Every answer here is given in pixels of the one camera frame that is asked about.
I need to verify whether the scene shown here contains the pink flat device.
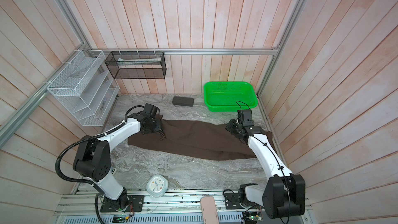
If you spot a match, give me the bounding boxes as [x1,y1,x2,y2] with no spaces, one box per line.
[200,196,219,224]

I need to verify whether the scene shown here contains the dark grey rectangular case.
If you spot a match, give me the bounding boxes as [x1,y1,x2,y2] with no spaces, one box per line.
[172,96,194,107]

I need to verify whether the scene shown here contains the green plastic basket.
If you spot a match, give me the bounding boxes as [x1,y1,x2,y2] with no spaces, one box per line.
[203,82,258,112]

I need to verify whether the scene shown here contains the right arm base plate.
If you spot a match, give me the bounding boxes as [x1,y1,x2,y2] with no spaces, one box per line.
[223,190,244,209]

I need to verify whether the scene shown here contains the black wire mesh basket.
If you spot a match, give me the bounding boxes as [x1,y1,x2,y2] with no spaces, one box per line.
[105,51,167,79]

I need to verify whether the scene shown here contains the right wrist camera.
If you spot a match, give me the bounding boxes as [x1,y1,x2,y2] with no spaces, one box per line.
[237,110,254,127]

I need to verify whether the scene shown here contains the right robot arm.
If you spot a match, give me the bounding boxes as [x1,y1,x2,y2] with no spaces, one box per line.
[226,119,305,219]

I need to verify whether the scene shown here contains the brown trousers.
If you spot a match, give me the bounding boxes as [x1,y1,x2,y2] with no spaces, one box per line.
[127,114,276,161]

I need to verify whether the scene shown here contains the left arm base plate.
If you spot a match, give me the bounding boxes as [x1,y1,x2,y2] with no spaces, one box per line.
[100,195,145,213]

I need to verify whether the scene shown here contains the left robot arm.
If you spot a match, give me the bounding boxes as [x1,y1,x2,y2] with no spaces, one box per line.
[73,112,162,201]

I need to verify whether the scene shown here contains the white wire mesh shelf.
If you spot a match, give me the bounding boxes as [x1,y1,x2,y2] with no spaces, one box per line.
[47,50,120,127]

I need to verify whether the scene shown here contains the white alarm clock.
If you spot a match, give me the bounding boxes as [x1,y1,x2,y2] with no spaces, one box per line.
[146,174,169,198]

